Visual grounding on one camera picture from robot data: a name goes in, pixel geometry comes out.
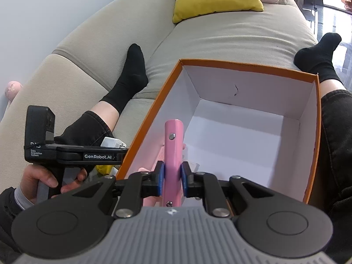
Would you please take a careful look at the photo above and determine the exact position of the person left leg black sock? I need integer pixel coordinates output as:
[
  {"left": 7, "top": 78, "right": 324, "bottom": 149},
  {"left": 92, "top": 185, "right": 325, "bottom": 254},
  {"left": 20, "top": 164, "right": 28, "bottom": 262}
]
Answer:
[{"left": 53, "top": 43, "right": 149, "bottom": 146}]

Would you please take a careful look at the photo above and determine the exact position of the orange white cardboard box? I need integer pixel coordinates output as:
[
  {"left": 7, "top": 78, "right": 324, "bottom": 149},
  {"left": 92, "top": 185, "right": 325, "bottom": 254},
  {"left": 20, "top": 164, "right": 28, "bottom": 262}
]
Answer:
[{"left": 117, "top": 59, "right": 321, "bottom": 203}]

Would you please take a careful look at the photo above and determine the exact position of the person left hand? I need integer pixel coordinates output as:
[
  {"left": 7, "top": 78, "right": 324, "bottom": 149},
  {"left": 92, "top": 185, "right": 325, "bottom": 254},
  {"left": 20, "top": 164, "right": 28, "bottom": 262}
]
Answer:
[{"left": 19, "top": 164, "right": 88, "bottom": 205}]

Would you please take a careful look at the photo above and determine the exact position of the white power adapter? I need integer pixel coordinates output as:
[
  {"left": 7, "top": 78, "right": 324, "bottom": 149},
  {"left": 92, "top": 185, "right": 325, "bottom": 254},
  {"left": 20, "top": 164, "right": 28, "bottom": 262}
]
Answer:
[{"left": 100, "top": 136, "right": 127, "bottom": 149}]

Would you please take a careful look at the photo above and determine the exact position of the yellow tape measure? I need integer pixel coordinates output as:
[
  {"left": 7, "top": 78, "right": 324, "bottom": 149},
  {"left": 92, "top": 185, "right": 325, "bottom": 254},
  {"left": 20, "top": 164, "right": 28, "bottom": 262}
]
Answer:
[{"left": 95, "top": 165, "right": 118, "bottom": 176}]

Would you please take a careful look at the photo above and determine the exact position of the beige fabric sofa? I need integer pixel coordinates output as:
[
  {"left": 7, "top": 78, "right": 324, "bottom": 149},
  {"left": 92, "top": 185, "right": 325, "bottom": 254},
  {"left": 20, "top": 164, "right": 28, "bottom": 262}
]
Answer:
[{"left": 0, "top": 0, "right": 320, "bottom": 193}]

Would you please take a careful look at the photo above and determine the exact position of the pink plush doll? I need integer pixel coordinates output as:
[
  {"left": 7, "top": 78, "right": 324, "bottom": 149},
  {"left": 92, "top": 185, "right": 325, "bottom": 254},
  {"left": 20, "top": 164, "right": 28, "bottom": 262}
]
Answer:
[{"left": 5, "top": 81, "right": 23, "bottom": 107}]

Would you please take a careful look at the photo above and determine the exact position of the person right leg black sock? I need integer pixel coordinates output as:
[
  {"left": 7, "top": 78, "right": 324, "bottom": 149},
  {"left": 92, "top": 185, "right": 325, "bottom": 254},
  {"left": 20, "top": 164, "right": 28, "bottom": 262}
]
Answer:
[{"left": 293, "top": 33, "right": 351, "bottom": 263}]

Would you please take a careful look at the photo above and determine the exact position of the person leg black sock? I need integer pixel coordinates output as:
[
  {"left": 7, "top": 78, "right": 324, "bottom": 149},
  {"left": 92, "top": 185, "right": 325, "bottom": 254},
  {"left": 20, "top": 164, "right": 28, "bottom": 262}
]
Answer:
[
  {"left": 293, "top": 33, "right": 351, "bottom": 263},
  {"left": 53, "top": 43, "right": 149, "bottom": 146}
]

